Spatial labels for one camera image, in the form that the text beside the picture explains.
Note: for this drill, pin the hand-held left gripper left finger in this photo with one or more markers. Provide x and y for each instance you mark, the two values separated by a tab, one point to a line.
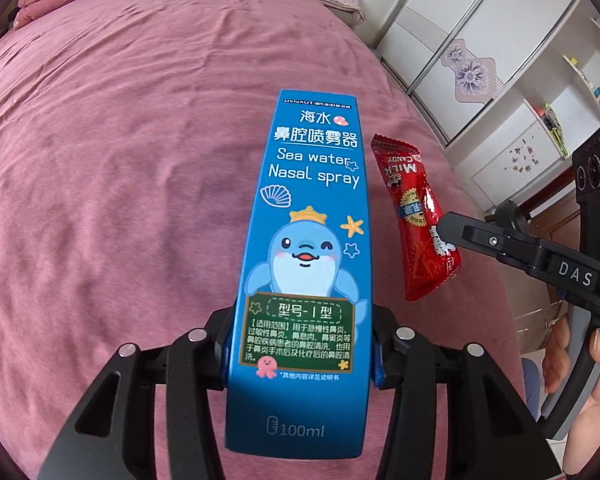
215	350

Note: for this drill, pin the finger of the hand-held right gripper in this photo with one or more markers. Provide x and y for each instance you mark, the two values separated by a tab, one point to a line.
495	242
512	217

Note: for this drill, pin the blue nasal spray box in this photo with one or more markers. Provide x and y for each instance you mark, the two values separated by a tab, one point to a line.
300	260

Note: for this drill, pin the white flower print wardrobe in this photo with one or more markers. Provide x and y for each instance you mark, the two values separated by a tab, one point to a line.
430	35

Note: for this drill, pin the colourful toys on cabinet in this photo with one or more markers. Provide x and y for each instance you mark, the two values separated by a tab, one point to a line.
555	130

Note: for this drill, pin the pink pillow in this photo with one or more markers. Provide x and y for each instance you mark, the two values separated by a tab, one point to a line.
55	5

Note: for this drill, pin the bed with pink sheet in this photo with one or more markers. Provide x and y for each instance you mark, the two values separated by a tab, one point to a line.
130	160

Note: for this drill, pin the dark brown wooden door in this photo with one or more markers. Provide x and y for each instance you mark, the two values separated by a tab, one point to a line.
547	216

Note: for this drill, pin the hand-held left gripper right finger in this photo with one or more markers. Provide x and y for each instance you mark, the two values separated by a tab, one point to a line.
378	365

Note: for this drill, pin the red candy packet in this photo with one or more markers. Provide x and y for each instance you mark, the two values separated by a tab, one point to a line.
415	210

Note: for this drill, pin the white shelf cabinet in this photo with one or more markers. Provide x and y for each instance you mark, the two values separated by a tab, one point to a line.
505	170

